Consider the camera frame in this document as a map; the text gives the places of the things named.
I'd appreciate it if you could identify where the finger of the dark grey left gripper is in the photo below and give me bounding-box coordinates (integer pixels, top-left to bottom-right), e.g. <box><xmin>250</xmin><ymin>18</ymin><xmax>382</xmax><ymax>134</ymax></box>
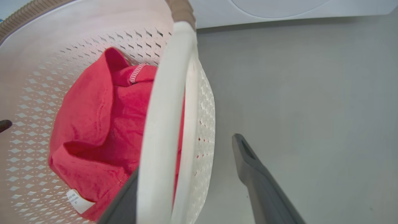
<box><xmin>97</xmin><ymin>167</ymin><xmax>139</xmax><ymax>224</ymax></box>

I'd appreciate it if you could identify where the white perforated laundry basket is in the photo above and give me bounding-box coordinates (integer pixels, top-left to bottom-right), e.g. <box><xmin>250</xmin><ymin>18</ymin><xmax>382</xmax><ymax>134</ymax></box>
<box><xmin>0</xmin><ymin>0</ymin><xmax>216</xmax><ymax>224</ymax></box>

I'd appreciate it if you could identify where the white washing machine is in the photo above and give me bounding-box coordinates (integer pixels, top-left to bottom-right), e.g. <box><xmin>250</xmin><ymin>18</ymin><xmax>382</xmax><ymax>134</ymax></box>
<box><xmin>189</xmin><ymin>0</ymin><xmax>398</xmax><ymax>29</ymax></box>

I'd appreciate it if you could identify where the red garment with white label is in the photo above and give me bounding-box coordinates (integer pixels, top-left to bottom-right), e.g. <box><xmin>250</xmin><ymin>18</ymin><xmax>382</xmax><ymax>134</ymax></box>
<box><xmin>48</xmin><ymin>47</ymin><xmax>186</xmax><ymax>222</ymax></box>

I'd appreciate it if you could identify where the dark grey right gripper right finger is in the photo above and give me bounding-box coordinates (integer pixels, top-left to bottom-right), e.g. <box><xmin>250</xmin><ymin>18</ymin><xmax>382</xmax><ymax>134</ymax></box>
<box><xmin>232</xmin><ymin>133</ymin><xmax>307</xmax><ymax>224</ymax></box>

